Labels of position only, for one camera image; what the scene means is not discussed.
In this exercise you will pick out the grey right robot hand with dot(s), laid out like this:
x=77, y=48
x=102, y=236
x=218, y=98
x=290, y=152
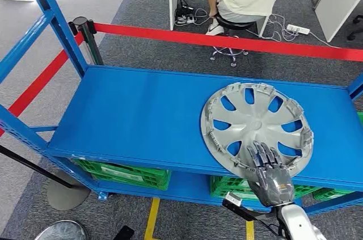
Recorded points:
x=273, y=187

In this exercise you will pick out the silver plastic wheel hubcap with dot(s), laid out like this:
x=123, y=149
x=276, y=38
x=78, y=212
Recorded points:
x=255, y=121

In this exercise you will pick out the blue metal shelf rack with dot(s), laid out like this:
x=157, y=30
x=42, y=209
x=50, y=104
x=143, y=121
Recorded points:
x=142, y=118

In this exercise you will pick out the green plastic crate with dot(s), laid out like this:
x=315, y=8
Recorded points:
x=226, y=187
x=158, y=186
x=158, y=176
x=331, y=194

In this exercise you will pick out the red barrier belt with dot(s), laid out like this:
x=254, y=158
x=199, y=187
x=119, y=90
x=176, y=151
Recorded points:
x=37, y=84
x=226, y=41

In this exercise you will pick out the white power strip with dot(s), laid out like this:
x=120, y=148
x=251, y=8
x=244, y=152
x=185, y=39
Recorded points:
x=297, y=29

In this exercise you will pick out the black round stool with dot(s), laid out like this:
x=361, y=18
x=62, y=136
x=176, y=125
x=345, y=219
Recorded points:
x=235, y=24

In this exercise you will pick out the black office chair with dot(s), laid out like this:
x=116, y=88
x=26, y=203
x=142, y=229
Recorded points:
x=355, y=29

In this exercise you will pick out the power strip with black adapters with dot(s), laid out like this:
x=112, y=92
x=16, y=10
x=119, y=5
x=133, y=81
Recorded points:
x=184, y=16

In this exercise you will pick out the black stanchion with round base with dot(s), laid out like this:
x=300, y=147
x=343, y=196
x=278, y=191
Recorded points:
x=68, y=195

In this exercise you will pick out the chrome stanchion with round base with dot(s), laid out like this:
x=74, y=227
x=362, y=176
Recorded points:
x=62, y=230

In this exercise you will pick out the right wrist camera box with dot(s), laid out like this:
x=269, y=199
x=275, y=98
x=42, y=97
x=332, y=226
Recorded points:
x=234, y=199

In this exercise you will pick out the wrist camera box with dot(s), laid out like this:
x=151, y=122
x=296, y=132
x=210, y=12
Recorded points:
x=234, y=199
x=123, y=233

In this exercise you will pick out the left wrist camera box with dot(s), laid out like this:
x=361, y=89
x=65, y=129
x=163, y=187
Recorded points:
x=123, y=233

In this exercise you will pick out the black barrier post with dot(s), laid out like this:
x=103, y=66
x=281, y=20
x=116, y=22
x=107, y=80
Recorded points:
x=90, y=39

